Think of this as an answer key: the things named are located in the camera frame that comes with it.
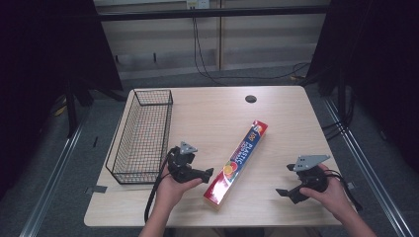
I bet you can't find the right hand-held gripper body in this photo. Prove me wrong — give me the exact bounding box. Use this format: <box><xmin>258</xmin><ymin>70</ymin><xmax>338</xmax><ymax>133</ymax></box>
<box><xmin>293</xmin><ymin>154</ymin><xmax>332</xmax><ymax>194</ymax></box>

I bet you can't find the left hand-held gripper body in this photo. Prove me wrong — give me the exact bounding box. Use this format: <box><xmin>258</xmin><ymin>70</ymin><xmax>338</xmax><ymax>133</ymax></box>
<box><xmin>167</xmin><ymin>140</ymin><xmax>199</xmax><ymax>185</ymax></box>

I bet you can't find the red blue plastic wrap box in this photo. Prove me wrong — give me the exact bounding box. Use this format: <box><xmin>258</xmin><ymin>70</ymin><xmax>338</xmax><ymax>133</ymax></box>
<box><xmin>203</xmin><ymin>119</ymin><xmax>269</xmax><ymax>209</ymax></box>

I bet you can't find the black wire basket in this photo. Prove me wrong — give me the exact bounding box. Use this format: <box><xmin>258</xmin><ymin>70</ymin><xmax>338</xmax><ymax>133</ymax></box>
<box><xmin>105</xmin><ymin>88</ymin><xmax>174</xmax><ymax>185</ymax></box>

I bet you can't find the person's left hand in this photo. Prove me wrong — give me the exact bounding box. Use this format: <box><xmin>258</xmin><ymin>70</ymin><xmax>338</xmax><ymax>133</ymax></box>
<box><xmin>154</xmin><ymin>165</ymin><xmax>204</xmax><ymax>215</ymax></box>

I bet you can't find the person's right hand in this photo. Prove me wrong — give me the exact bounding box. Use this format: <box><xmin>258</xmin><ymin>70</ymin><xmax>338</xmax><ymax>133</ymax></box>
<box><xmin>298</xmin><ymin>163</ymin><xmax>356</xmax><ymax>222</ymax></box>

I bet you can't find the grey tape strip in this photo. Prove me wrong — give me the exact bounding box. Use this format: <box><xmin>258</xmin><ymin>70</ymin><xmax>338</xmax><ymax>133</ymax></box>
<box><xmin>84</xmin><ymin>185</ymin><xmax>109</xmax><ymax>195</ymax></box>

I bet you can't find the black metal stand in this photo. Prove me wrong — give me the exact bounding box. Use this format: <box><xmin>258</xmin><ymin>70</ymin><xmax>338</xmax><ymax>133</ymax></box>
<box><xmin>63</xmin><ymin>76</ymin><xmax>127</xmax><ymax>139</ymax></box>

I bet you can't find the black curtain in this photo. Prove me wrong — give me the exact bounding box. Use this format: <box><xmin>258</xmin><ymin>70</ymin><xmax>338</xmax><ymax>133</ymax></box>
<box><xmin>0</xmin><ymin>0</ymin><xmax>124</xmax><ymax>200</ymax></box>
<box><xmin>303</xmin><ymin>0</ymin><xmax>419</xmax><ymax>174</ymax></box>

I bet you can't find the black horizontal bar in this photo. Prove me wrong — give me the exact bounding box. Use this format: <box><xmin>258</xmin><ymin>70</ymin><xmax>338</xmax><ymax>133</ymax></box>
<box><xmin>98</xmin><ymin>5</ymin><xmax>331</xmax><ymax>23</ymax></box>

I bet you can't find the right hand-held gripper black cable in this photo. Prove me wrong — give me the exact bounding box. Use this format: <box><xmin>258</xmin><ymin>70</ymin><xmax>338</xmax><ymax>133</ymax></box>
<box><xmin>324</xmin><ymin>169</ymin><xmax>364</xmax><ymax>212</ymax></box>

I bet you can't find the hand-held gripper black cable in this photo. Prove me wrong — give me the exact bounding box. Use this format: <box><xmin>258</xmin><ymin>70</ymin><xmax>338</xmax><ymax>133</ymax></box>
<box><xmin>324</xmin><ymin>169</ymin><xmax>364</xmax><ymax>212</ymax></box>
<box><xmin>143</xmin><ymin>148</ymin><xmax>177</xmax><ymax>224</ymax></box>

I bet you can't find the left hand-held gripper black cable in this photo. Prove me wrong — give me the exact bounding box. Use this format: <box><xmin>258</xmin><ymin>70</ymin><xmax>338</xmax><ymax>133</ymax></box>
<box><xmin>143</xmin><ymin>148</ymin><xmax>177</xmax><ymax>224</ymax></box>

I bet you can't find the black cable bundle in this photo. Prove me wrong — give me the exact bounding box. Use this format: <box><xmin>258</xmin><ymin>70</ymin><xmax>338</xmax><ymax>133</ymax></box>
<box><xmin>320</xmin><ymin>90</ymin><xmax>357</xmax><ymax>143</ymax></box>

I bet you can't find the metal floor rail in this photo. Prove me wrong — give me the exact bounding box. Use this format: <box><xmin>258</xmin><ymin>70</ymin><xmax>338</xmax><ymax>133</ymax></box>
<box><xmin>19</xmin><ymin>107</ymin><xmax>91</xmax><ymax>237</ymax></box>
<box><xmin>321</xmin><ymin>96</ymin><xmax>415</xmax><ymax>237</ymax></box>

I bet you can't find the black power cable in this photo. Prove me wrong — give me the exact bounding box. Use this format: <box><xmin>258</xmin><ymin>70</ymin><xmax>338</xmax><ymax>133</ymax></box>
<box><xmin>192</xmin><ymin>16</ymin><xmax>229</xmax><ymax>88</ymax></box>
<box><xmin>194</xmin><ymin>16</ymin><xmax>311</xmax><ymax>82</ymax></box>

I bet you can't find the wooden wall post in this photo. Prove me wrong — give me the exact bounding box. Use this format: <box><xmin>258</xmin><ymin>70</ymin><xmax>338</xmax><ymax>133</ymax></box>
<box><xmin>214</xmin><ymin>0</ymin><xmax>227</xmax><ymax>71</ymax></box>

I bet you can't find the white wall outlet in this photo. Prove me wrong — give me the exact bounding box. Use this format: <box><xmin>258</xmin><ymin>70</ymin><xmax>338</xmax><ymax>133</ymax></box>
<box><xmin>185</xmin><ymin>0</ymin><xmax>211</xmax><ymax>10</ymax></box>

